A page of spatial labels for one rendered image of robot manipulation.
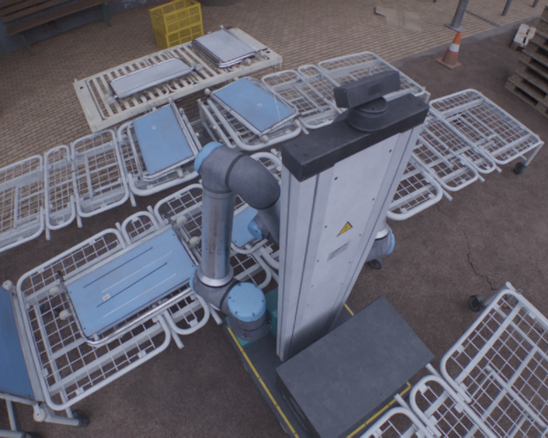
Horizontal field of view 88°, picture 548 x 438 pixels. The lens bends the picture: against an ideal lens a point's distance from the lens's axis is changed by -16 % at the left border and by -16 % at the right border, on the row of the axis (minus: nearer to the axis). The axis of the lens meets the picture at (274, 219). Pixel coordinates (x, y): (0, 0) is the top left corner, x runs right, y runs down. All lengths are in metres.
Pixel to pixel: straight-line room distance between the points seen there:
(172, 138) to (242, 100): 0.70
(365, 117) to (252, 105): 2.25
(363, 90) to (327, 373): 1.06
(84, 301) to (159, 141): 1.28
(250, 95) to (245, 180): 2.02
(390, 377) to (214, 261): 0.81
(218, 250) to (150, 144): 1.55
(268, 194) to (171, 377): 1.58
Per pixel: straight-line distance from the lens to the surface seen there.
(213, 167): 1.00
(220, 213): 1.10
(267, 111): 2.73
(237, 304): 1.33
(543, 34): 5.07
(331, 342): 1.39
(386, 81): 0.64
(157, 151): 2.54
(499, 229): 3.27
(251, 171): 0.96
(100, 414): 2.42
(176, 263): 1.90
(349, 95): 0.58
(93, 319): 1.94
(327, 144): 0.60
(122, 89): 3.16
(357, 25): 6.03
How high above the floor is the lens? 2.17
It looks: 54 degrees down
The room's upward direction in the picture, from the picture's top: straight up
